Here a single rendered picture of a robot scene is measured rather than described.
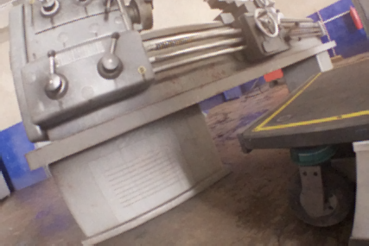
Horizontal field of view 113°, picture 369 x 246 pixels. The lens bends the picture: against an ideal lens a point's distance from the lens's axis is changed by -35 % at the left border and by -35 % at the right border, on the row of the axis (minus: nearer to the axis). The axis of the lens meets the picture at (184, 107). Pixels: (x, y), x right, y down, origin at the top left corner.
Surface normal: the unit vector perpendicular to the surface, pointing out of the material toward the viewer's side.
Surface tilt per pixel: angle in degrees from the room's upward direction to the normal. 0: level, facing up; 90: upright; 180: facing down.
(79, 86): 90
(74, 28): 90
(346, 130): 90
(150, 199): 90
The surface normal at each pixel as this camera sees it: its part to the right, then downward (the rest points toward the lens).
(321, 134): -0.77, 0.33
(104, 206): 0.40, -0.13
